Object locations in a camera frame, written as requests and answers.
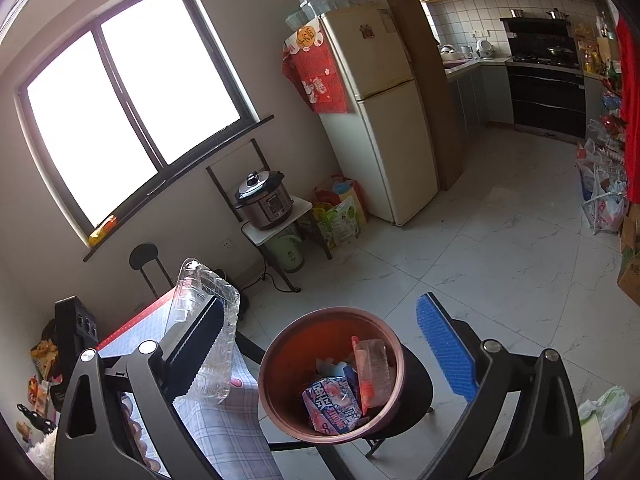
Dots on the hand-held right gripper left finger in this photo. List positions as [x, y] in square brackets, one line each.
[197, 345]

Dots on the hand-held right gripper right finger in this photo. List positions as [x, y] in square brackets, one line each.
[445, 345]

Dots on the clear plastic bag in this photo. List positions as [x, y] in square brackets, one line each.
[197, 280]

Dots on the brown plastic trash bin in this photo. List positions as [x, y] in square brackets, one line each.
[300, 340]

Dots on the pink blue printed packet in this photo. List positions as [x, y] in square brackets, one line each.
[332, 405]

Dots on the black round stool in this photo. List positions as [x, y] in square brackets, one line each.
[417, 385]

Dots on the pile of snack bags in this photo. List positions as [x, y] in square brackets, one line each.
[42, 355]

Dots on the black round-back chair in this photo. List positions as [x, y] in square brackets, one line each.
[145, 255]

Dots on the yellow orange packet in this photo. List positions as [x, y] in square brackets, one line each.
[104, 230]

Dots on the pale green kettle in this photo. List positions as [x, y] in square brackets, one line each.
[285, 255]

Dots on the person's white fleece clothing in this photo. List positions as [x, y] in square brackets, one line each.
[45, 455]

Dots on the silver black pressure cooker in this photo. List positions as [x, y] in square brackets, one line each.
[265, 205]

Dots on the green printed shopping bag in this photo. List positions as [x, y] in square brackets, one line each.
[345, 222]

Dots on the small white side table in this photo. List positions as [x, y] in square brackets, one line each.
[300, 207]

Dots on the white green plastic bag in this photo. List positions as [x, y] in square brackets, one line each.
[607, 410]

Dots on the dark window sill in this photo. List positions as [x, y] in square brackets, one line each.
[200, 160]

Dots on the red shopping bag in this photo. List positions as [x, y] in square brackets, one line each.
[332, 185]

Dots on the brown cardboard box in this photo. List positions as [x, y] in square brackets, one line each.
[631, 260]

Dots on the pile of plastic bags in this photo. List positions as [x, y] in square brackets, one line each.
[602, 195]

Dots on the dark framed window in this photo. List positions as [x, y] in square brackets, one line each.
[125, 110]

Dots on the cream two-door fridge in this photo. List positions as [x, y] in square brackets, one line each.
[380, 110]

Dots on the grey kitchen counter cabinet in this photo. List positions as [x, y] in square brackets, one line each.
[475, 100]

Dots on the black kitchen stove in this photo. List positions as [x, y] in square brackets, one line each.
[545, 100]

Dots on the white electric kettle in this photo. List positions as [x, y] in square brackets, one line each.
[484, 50]

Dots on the red printed hanging cloth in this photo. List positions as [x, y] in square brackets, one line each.
[315, 70]

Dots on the black range hood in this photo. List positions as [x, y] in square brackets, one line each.
[537, 30]

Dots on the red hanging apron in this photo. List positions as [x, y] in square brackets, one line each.
[629, 70]

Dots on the wooden door frame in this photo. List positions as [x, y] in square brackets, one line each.
[430, 85]

